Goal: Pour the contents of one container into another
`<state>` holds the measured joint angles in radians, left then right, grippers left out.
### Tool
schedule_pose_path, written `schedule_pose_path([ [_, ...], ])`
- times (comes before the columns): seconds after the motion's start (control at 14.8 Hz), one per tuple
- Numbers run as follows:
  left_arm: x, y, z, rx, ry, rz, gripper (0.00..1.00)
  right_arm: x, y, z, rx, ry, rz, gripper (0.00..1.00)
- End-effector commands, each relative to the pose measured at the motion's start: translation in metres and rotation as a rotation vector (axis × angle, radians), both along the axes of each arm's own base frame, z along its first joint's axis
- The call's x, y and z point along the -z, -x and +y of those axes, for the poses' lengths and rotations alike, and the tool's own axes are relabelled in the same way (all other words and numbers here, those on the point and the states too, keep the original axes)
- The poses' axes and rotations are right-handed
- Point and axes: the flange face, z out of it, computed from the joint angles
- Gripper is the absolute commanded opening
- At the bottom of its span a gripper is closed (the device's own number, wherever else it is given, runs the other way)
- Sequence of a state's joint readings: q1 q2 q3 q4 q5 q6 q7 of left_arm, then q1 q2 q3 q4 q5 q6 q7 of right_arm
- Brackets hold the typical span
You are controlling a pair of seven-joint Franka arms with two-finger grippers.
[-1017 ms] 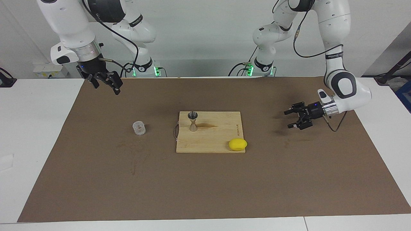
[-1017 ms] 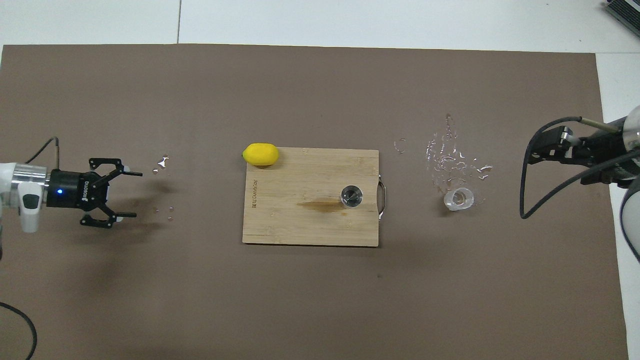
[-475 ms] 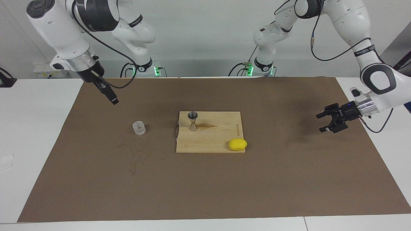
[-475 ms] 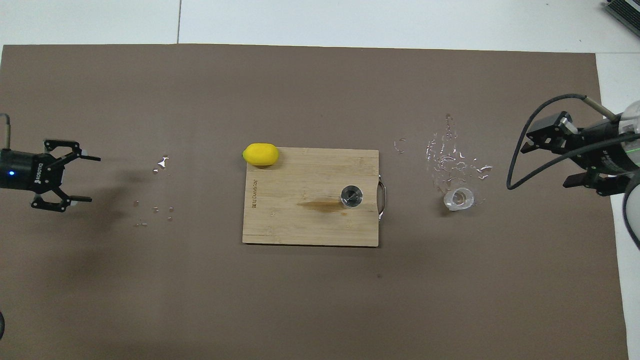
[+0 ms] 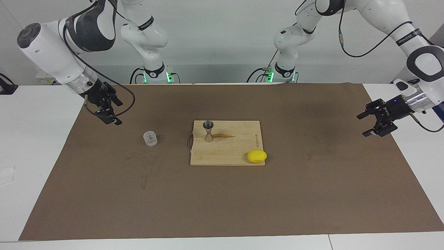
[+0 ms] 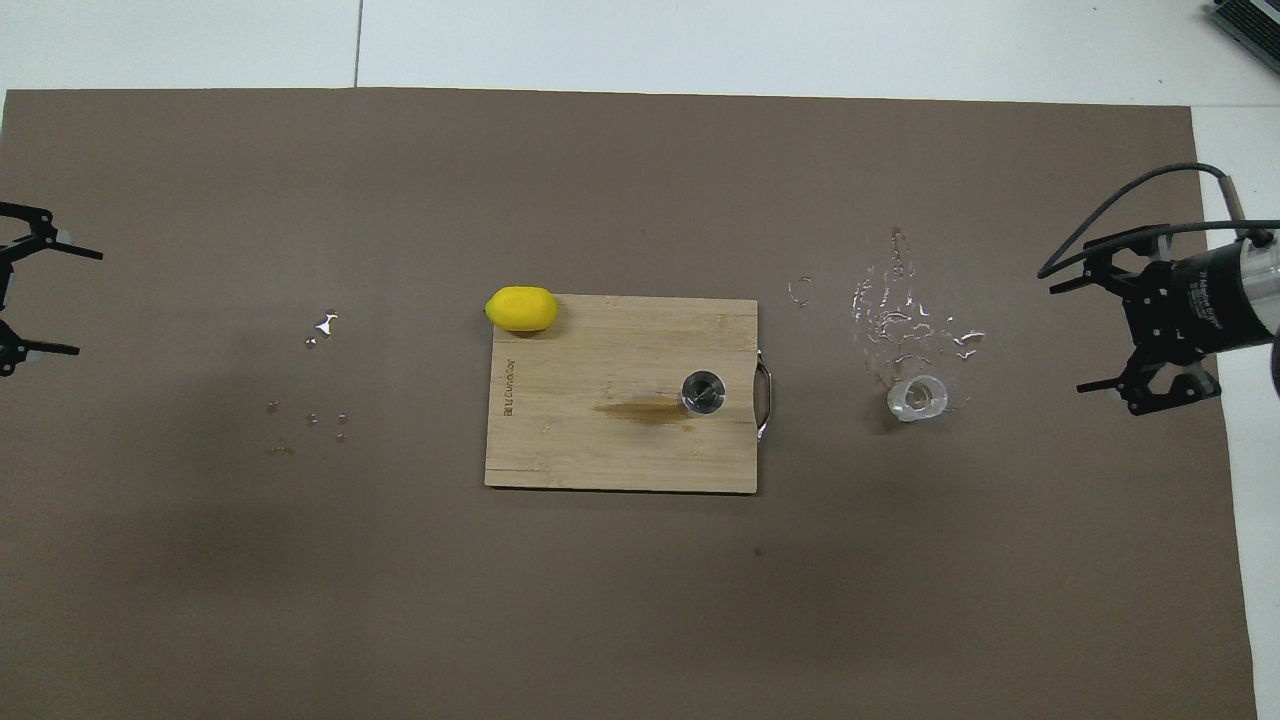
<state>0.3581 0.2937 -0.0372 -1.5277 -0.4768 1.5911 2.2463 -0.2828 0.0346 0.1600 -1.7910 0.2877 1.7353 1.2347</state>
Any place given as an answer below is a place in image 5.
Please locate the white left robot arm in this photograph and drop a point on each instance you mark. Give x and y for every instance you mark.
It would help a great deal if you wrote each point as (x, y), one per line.
(381, 14)

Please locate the metal jigger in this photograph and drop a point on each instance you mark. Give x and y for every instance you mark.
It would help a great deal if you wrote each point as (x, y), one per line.
(208, 135)

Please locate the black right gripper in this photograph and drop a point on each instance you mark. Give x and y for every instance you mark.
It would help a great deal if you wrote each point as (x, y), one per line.
(99, 95)

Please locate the wooden cutting board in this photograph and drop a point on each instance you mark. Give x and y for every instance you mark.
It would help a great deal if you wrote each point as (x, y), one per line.
(229, 151)

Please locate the white paper scrap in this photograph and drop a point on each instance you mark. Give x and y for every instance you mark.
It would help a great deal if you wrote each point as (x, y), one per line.
(7, 175)

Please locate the blue box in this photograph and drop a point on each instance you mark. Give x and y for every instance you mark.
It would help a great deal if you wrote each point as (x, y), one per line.
(441, 116)

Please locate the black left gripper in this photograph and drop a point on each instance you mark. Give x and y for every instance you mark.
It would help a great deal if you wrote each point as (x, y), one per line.
(395, 107)

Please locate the brown table mat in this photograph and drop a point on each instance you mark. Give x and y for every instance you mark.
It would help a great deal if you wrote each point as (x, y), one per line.
(222, 201)

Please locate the white wall socket box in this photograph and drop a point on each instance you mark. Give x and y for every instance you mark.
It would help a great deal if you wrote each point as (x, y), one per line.
(43, 80)

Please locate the black table clamp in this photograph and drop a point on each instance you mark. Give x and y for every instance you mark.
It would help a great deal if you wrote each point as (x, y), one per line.
(7, 88)

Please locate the yellow lemon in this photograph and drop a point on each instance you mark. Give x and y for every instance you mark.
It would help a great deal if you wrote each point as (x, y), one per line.
(257, 156)

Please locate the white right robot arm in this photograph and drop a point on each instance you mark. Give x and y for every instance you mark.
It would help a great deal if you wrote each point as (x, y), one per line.
(52, 55)

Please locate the clear glass cup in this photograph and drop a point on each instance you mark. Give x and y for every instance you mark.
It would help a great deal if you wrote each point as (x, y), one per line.
(150, 139)

